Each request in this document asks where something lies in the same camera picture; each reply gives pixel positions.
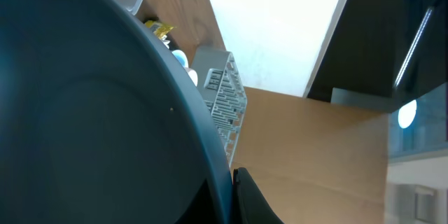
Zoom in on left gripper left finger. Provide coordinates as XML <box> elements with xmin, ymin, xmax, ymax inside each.
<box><xmin>175</xmin><ymin>181</ymin><xmax>214</xmax><ymax>224</ymax></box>

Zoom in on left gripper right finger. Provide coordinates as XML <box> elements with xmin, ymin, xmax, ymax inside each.
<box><xmin>232</xmin><ymin>167</ymin><xmax>283</xmax><ymax>224</ymax></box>

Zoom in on large blue plate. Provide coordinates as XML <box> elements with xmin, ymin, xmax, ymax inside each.
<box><xmin>1</xmin><ymin>0</ymin><xmax>232</xmax><ymax>223</ymax></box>

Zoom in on grey dishwasher rack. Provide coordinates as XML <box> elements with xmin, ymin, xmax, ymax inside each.
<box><xmin>192</xmin><ymin>47</ymin><xmax>247</xmax><ymax>163</ymax></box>

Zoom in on pink cup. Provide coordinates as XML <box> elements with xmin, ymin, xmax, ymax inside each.
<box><xmin>185</xmin><ymin>67</ymin><xmax>198</xmax><ymax>86</ymax></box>

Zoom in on small light blue bowl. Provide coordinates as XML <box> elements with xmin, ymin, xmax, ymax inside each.
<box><xmin>171</xmin><ymin>50</ymin><xmax>189</xmax><ymax>68</ymax></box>

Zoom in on green yellow snack wrapper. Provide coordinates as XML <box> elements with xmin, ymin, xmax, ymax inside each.
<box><xmin>144</xmin><ymin>20</ymin><xmax>174</xmax><ymax>40</ymax></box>

